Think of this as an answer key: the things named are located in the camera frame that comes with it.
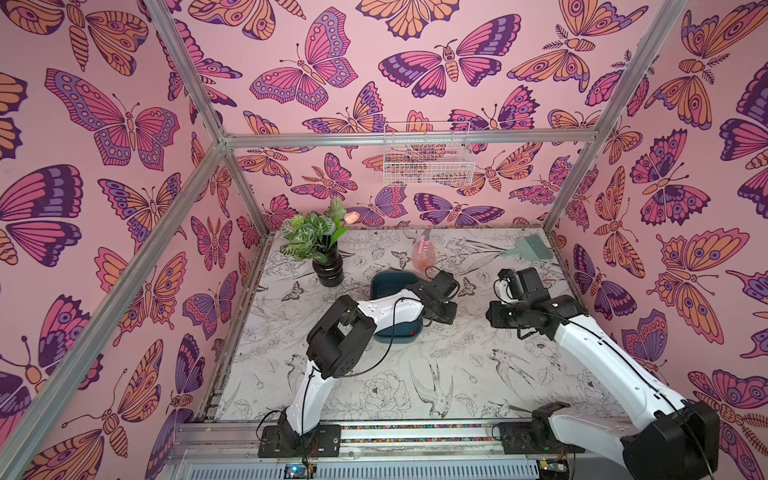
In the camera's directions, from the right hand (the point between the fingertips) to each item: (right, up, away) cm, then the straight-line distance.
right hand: (486, 314), depth 81 cm
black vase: (-46, +10, +18) cm, 50 cm away
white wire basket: (-13, +48, +25) cm, 56 cm away
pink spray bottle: (-13, +17, +32) cm, 38 cm away
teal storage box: (-27, +6, +28) cm, 39 cm away
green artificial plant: (-49, +22, +3) cm, 53 cm away
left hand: (-6, -2, +11) cm, 13 cm away
